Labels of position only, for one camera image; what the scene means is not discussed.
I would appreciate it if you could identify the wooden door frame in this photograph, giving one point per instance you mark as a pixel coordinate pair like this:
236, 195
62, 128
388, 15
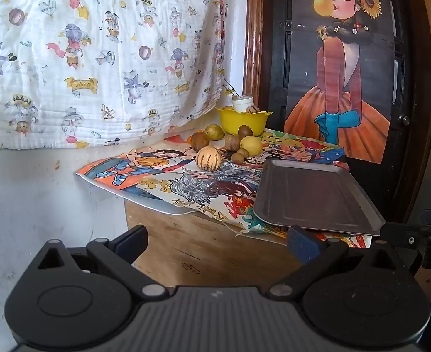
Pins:
254, 44

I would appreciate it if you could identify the dry flower twig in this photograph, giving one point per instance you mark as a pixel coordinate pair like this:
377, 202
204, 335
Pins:
230, 90

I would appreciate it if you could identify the black door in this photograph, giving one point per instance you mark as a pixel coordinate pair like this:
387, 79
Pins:
274, 62

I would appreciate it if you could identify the large pale pepino melon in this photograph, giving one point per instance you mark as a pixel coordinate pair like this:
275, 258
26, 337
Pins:
208, 157

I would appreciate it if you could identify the yellow bowl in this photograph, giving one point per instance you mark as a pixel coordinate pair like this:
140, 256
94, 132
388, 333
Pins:
243, 121

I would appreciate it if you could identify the brown round fruit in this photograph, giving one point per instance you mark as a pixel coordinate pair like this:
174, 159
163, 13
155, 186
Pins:
232, 142
200, 141

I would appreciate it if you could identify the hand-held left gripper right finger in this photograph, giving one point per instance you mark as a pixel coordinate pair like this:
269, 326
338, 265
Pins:
302, 246

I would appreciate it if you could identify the metal tray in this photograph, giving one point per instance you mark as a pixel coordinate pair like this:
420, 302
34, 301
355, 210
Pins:
318, 194

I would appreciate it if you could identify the wall poster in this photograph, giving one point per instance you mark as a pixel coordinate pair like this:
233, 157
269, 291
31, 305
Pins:
332, 80

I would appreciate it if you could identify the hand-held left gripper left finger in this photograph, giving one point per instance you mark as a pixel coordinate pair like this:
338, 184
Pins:
134, 241

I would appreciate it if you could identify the small brown longan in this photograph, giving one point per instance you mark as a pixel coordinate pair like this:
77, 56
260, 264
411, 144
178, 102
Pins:
237, 158
242, 151

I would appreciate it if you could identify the green mango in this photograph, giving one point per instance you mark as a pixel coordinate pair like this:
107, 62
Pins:
214, 131

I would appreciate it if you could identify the small striped pepino melon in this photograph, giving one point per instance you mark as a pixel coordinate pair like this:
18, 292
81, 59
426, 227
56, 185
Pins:
252, 109

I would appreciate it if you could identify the brown kiwi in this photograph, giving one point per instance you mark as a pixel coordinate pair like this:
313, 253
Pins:
245, 131

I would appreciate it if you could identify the white printed blanket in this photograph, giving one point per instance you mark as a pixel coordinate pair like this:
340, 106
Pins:
90, 62

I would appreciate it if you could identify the white cup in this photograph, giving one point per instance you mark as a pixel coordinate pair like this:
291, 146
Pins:
243, 103

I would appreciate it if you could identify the metal door knob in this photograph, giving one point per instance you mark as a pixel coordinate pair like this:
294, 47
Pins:
404, 119

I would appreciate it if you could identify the yellow lemon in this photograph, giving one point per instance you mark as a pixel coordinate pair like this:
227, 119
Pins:
251, 145

